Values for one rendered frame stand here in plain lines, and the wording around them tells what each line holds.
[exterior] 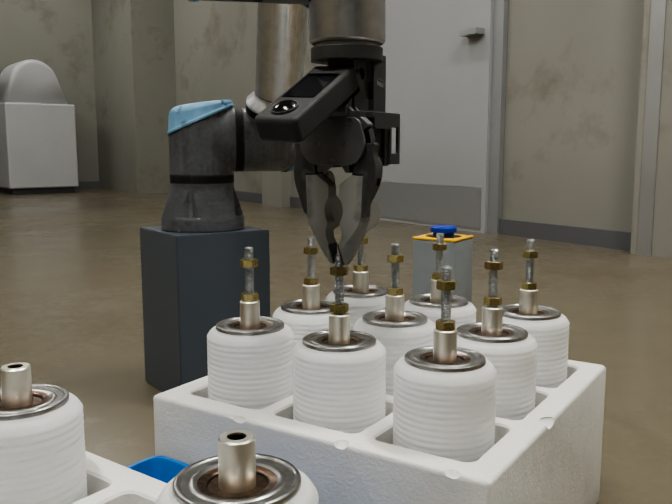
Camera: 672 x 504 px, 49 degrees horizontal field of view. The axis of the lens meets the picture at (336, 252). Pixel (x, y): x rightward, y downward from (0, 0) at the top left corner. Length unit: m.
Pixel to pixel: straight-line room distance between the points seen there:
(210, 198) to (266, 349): 0.58
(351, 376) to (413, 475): 0.12
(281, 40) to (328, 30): 0.54
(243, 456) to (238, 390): 0.36
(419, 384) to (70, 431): 0.29
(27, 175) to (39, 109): 0.64
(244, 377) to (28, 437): 0.27
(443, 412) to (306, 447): 0.14
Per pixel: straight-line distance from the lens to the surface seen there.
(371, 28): 0.73
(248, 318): 0.82
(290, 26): 1.26
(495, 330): 0.80
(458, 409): 0.67
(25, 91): 7.67
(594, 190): 3.57
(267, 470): 0.47
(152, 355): 1.44
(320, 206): 0.73
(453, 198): 4.10
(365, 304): 0.97
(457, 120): 4.09
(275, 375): 0.80
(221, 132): 1.32
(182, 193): 1.33
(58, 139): 7.70
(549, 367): 0.89
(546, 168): 3.74
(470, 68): 4.04
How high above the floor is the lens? 0.45
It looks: 8 degrees down
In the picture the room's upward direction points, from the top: straight up
